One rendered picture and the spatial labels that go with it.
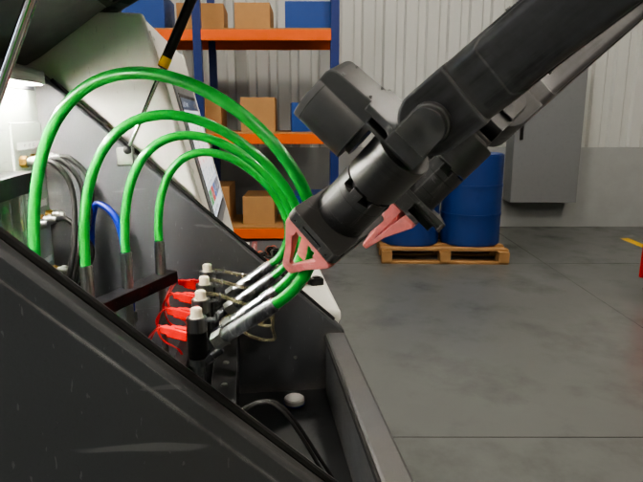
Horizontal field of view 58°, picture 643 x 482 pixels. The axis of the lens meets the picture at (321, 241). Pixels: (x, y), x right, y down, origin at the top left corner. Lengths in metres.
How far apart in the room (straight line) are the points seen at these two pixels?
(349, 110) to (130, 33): 0.68
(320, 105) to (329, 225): 0.12
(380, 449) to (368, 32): 6.73
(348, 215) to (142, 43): 0.67
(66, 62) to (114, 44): 0.09
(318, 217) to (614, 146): 7.60
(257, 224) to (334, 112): 5.71
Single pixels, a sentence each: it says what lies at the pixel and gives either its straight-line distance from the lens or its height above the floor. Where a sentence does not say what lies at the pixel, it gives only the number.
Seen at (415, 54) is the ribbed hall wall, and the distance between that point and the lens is 7.35.
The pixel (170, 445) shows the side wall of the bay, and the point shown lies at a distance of 0.48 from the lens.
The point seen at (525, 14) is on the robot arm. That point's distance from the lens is 0.46.
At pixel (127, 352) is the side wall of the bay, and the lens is 0.45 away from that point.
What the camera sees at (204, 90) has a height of 1.40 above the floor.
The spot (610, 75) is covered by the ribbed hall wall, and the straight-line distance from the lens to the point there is 8.08.
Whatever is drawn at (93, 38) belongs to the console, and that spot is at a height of 1.50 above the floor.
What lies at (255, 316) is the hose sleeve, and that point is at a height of 1.15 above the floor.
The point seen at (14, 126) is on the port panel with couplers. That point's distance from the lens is 1.01.
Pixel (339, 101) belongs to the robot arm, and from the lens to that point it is 0.53.
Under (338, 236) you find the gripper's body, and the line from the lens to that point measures 0.57.
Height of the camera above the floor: 1.37
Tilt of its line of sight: 12 degrees down
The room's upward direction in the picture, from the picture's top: straight up
